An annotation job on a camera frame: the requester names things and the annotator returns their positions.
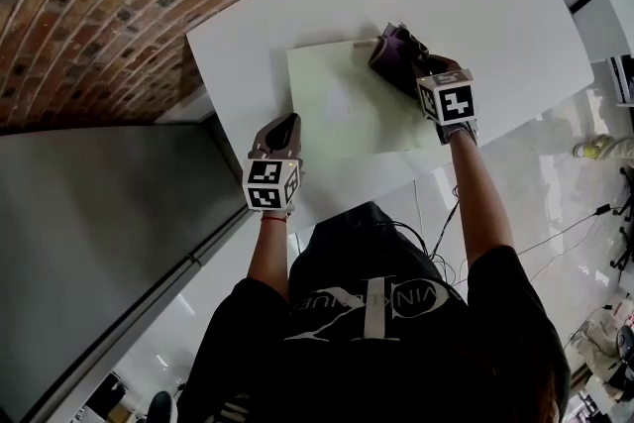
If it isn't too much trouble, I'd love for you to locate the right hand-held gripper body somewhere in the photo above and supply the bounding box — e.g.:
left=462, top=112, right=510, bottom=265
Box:
left=414, top=54, right=480, bottom=146

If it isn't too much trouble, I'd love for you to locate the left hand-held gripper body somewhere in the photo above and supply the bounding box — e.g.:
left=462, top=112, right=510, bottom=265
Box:
left=241, top=112, right=305, bottom=214

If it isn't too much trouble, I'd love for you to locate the white object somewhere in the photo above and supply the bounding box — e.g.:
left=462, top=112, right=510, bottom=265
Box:
left=285, top=39, right=438, bottom=156

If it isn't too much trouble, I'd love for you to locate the purple grey cloth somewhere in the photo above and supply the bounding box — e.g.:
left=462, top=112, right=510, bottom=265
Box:
left=366, top=21, right=430, bottom=101

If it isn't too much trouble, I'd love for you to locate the person's left forearm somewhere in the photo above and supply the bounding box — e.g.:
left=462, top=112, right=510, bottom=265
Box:
left=246, top=211, right=291, bottom=299

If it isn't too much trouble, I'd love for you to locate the person's right forearm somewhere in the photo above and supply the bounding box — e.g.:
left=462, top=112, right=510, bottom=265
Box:
left=448, top=129, right=517, bottom=274

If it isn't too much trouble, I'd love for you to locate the pale shoe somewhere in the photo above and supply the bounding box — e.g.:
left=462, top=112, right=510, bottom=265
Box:
left=573, top=133, right=634, bottom=162

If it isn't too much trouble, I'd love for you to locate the grey metal cabinet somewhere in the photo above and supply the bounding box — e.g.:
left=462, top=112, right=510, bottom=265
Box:
left=0, top=122, right=252, bottom=423

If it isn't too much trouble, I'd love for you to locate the person's black printed shirt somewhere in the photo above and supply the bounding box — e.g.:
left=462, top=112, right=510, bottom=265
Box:
left=175, top=201, right=572, bottom=423

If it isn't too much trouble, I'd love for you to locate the person's dark shoe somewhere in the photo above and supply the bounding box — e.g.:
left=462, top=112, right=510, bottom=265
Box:
left=148, top=389, right=175, bottom=423

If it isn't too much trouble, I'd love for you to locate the beige bag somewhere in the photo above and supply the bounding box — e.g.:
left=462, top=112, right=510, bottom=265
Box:
left=568, top=296, right=634, bottom=412

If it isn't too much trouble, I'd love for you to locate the black floor cable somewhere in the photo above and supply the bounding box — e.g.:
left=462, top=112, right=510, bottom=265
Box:
left=390, top=185, right=603, bottom=286

